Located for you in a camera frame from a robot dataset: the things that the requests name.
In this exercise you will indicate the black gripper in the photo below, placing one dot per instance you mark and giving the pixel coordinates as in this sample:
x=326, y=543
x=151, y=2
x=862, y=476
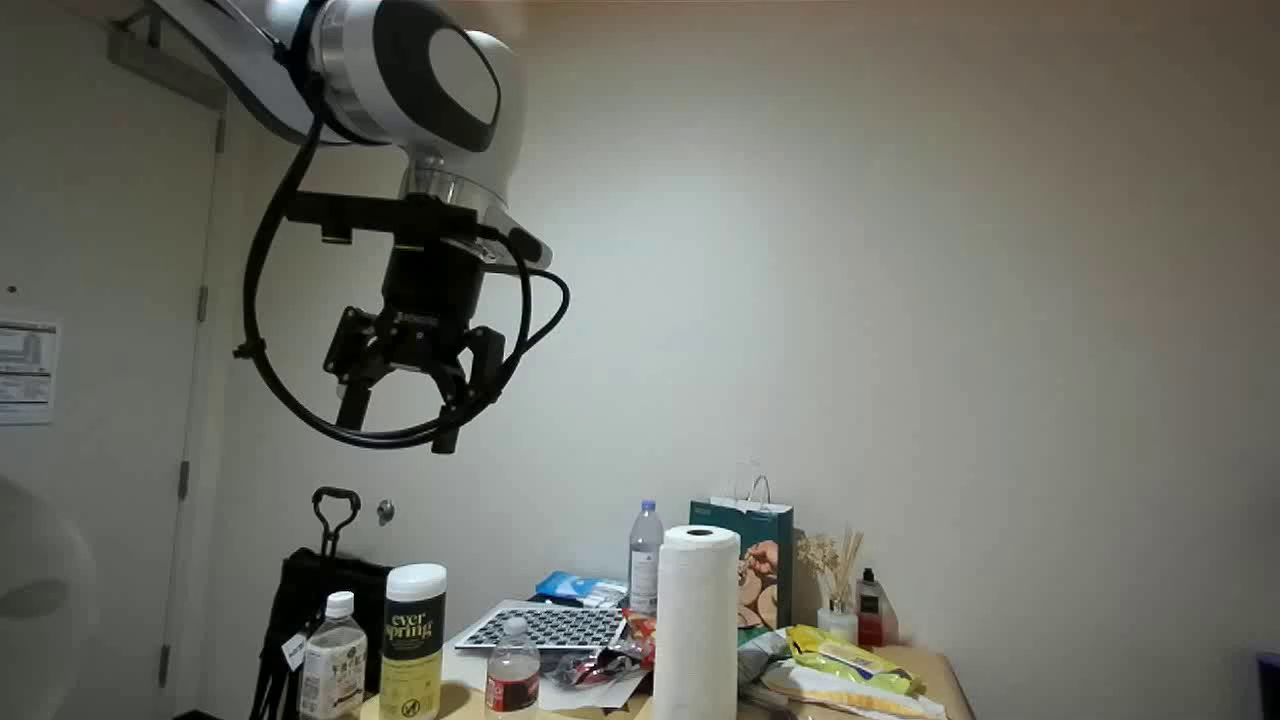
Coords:
x=426, y=327

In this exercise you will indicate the clear bottle red label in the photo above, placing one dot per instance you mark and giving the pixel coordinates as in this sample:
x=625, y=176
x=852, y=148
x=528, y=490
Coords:
x=512, y=668

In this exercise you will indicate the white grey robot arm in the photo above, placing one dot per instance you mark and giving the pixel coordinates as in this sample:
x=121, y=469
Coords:
x=407, y=123

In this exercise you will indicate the clear water bottle blue cap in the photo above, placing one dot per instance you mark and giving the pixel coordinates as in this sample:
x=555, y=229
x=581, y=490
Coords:
x=647, y=558

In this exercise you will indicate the small dark red bottle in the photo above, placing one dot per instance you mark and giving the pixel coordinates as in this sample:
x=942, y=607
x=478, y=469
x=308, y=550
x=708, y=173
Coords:
x=869, y=608

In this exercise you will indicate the blue tissue pack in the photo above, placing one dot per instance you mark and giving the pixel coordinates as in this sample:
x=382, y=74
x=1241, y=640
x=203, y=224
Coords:
x=581, y=589

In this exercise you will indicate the checkerboard calibration board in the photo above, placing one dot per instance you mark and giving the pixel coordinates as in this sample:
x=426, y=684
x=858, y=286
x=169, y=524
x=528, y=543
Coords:
x=551, y=624

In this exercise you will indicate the colourful snack packets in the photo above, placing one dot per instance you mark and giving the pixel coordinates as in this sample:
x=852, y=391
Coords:
x=632, y=650

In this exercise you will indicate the white paper towel roll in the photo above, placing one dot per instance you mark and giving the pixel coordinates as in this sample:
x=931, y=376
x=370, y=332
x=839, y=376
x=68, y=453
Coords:
x=692, y=675

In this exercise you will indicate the white door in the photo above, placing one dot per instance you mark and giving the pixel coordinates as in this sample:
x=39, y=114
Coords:
x=101, y=229

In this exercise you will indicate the white paper notice on door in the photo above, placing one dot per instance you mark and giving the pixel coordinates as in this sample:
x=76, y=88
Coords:
x=29, y=375

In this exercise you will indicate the green gift bag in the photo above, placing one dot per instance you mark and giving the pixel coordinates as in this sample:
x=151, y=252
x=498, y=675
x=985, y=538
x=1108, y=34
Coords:
x=767, y=558

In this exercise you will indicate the reed diffuser sticks jar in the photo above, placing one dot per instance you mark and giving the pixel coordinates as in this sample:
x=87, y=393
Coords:
x=833, y=569

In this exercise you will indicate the yellow green packet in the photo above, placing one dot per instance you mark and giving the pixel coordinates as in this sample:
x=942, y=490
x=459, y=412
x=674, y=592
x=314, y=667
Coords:
x=840, y=658

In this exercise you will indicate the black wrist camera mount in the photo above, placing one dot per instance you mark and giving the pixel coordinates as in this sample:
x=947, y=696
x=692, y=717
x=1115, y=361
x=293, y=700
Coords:
x=339, y=217

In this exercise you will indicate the black bag with handle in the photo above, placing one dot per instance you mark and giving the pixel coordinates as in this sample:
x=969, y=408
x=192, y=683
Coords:
x=298, y=607

